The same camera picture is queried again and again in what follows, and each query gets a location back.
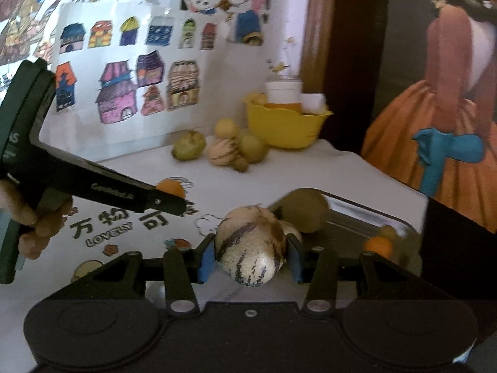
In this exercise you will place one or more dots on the green pear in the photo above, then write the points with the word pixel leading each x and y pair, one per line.
pixel 189 147

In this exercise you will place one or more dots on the orange dress lady painting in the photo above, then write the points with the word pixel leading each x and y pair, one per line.
pixel 439 135

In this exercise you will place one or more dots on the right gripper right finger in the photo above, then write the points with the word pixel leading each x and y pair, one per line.
pixel 319 269

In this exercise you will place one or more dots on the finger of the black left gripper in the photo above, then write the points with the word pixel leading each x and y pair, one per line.
pixel 168 203

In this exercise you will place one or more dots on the white jar with flowers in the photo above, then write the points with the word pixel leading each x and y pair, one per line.
pixel 283 88

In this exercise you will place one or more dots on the striped white melon in tray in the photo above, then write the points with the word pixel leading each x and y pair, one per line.
pixel 289 228

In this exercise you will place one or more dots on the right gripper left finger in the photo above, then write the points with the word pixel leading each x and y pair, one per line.
pixel 182 269

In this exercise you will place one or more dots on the small orange in tray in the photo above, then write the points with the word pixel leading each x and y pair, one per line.
pixel 379 245

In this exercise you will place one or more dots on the striped tan melon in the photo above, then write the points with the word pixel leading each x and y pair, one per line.
pixel 222 152

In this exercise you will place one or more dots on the house drawings poster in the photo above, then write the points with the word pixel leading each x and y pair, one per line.
pixel 129 72

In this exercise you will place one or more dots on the person's left hand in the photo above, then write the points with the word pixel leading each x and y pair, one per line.
pixel 41 228

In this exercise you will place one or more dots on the white small box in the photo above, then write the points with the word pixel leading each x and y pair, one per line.
pixel 313 104

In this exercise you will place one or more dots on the brown kiwi fruit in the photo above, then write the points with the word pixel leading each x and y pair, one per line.
pixel 305 209

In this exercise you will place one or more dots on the small brown fruit in tray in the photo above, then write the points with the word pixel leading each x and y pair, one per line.
pixel 388 232

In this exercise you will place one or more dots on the cartoon children poster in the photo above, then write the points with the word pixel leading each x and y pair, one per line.
pixel 229 4

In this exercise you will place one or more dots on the metal tray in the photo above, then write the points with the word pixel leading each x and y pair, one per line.
pixel 350 224

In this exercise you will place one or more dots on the small orange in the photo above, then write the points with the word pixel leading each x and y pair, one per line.
pixel 172 187
pixel 379 245

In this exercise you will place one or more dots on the striped white melon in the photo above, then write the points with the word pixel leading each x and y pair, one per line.
pixel 289 228
pixel 250 245

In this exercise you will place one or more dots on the yellow lemon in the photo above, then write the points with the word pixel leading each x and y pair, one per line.
pixel 226 128

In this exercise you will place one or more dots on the yellow plastic bowl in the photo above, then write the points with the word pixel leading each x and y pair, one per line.
pixel 282 128

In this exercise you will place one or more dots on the green round fruit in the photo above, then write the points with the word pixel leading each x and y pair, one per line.
pixel 253 149

